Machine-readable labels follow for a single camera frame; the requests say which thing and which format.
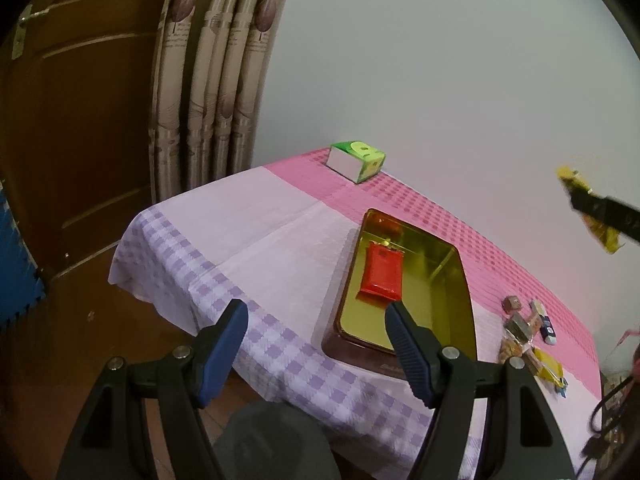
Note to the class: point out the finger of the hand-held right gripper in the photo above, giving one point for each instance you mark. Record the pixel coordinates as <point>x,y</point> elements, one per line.
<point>612,215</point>

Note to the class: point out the blue foam floor mat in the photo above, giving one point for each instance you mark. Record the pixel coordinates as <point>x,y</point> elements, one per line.
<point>17,265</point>

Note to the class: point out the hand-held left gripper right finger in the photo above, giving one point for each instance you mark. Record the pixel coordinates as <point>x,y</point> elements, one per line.
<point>410,355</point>

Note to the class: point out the blue and white snack packet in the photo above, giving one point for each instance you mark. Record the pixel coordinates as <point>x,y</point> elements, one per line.
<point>548,332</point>

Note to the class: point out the dark green small packet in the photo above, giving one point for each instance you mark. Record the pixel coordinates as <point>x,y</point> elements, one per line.
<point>519,327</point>

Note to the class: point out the brown wooden door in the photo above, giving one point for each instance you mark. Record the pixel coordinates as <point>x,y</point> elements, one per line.
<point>90,135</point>

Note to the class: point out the green and white tissue box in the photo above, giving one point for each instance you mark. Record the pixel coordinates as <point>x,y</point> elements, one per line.
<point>350,162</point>

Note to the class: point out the small beige snack packet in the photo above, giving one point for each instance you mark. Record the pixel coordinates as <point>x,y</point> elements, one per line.
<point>537,311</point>

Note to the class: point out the gold metal tin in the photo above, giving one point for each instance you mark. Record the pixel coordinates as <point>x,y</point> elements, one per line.
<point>440,285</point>

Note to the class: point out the beige patterned curtain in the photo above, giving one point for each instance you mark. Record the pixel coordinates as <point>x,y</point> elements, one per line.
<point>210,85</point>

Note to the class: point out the clear brown snack packet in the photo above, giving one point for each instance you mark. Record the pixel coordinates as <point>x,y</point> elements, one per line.
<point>510,351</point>

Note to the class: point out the yellow and blue snack packet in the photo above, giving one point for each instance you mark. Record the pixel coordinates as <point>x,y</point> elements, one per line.
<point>547,367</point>

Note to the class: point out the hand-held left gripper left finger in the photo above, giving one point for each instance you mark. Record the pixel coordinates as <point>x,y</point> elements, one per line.
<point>222,355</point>

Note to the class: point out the red snack packet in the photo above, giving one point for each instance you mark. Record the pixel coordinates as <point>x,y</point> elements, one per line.
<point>382,270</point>

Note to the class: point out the small brown cube snack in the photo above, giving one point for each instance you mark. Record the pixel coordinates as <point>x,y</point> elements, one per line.
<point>511,304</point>

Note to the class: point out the pink and purple checked tablecloth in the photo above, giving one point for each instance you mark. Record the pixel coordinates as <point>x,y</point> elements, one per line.
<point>280,230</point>

